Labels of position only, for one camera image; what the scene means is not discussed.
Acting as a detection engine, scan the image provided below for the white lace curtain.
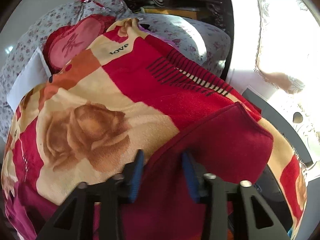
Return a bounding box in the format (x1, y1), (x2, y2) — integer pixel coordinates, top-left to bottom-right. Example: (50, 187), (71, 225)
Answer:
(257, 0), (319, 154)

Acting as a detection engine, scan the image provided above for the white folded cloth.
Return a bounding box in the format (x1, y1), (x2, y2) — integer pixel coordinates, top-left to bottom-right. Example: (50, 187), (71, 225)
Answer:
(7, 47), (52, 112)

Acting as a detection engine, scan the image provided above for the floral grey white quilt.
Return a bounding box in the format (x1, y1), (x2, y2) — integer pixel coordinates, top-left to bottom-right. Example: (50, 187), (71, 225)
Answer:
(1, 0), (231, 140)

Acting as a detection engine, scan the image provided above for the red orange patchwork blanket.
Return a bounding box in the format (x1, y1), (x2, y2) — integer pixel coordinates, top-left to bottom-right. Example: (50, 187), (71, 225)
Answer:
(7, 18), (306, 239)

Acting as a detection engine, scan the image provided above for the red heart shaped pillow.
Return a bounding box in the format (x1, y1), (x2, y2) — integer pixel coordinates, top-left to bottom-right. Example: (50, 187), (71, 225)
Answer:
(43, 14), (116, 74)

